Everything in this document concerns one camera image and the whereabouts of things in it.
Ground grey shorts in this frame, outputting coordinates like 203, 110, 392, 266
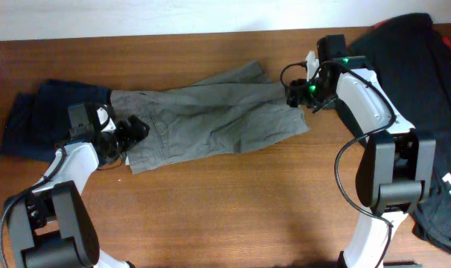
110, 61, 310, 174

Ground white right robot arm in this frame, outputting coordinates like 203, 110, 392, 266
284, 34, 436, 268

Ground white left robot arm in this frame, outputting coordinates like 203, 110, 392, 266
0, 102, 150, 268

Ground black clothes pile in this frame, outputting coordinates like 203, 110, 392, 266
349, 13, 451, 254

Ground folded navy blue garment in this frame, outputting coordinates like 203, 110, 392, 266
0, 80, 112, 162

